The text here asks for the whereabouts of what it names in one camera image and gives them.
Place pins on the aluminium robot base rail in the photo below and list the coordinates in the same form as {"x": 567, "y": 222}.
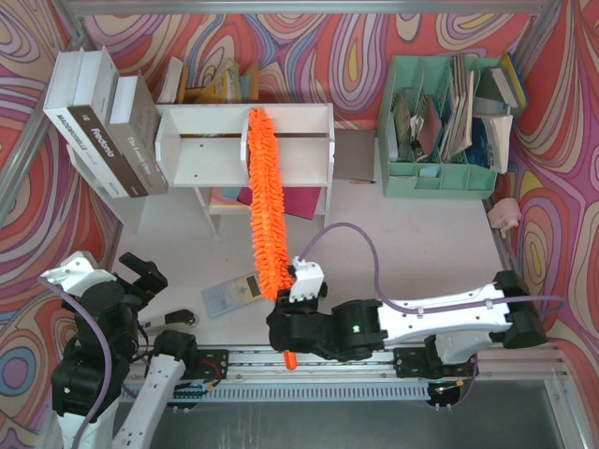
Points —
{"x": 257, "y": 374}

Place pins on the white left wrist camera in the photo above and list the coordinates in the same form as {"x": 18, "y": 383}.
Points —
{"x": 77, "y": 273}

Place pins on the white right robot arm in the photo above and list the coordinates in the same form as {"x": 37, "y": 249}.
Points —
{"x": 458, "y": 326}

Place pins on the mint green desk organizer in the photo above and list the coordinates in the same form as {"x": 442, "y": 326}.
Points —
{"x": 448, "y": 181}

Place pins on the grey brown notebook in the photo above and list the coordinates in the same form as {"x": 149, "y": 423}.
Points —
{"x": 354, "y": 155}

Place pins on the white wooden bookshelf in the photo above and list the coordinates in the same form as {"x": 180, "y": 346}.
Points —
{"x": 204, "y": 147}

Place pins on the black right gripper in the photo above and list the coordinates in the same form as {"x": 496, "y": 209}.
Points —
{"x": 283, "y": 328}

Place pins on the grey Lonely One book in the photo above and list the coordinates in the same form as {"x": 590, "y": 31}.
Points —
{"x": 133, "y": 125}

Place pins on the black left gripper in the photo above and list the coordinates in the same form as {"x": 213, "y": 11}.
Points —
{"x": 141, "y": 276}

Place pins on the leaning books behind shelf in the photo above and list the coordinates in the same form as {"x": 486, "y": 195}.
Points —
{"x": 229, "y": 85}

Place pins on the white Mademoiselle book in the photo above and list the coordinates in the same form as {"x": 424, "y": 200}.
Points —
{"x": 59, "y": 96}

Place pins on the magazines in green organizer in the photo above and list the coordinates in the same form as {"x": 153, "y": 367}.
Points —
{"x": 427, "y": 113}

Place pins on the pink piggy figurine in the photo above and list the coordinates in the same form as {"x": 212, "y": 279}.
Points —
{"x": 504, "y": 215}

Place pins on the blue beige scientific calculator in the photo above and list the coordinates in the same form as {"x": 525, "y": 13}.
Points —
{"x": 231, "y": 295}

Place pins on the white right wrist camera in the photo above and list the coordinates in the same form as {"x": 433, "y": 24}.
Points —
{"x": 308, "y": 281}

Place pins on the blue white books at organizer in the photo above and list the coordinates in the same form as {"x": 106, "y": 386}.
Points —
{"x": 499, "y": 100}

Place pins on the brown Fredonia book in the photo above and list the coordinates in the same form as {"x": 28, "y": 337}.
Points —
{"x": 91, "y": 108}

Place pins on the orange chenille duster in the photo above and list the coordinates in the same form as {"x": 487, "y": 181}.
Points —
{"x": 267, "y": 208}

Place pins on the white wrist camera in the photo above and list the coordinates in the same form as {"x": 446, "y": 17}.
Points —
{"x": 77, "y": 273}
{"x": 308, "y": 281}

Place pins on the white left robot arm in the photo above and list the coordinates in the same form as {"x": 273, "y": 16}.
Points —
{"x": 173, "y": 355}

